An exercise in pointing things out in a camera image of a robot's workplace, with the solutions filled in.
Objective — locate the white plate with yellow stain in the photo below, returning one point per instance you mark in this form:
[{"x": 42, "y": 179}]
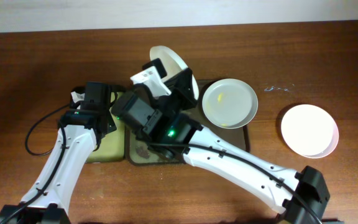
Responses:
[{"x": 173, "y": 64}]

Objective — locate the white plate front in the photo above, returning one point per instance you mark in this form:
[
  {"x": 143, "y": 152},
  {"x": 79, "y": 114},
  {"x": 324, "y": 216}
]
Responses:
[{"x": 309, "y": 131}]

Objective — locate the black soapy water tray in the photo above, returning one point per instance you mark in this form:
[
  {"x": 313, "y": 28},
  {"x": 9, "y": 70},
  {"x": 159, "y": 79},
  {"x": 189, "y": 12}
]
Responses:
[{"x": 112, "y": 146}]

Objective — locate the large brown serving tray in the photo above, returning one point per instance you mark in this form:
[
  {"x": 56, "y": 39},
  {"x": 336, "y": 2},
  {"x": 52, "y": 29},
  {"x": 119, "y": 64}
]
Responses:
[{"x": 138, "y": 153}]

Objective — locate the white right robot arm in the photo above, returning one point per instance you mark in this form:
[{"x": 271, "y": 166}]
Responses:
[{"x": 154, "y": 111}]

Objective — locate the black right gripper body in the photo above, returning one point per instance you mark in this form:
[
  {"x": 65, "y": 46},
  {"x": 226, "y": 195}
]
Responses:
[{"x": 181, "y": 98}]

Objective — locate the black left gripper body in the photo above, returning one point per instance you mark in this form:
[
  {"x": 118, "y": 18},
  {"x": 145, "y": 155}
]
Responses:
[{"x": 95, "y": 92}]

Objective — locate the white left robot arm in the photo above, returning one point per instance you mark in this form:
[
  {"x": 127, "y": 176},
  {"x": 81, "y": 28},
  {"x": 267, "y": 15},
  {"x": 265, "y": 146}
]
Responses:
[{"x": 80, "y": 131}]

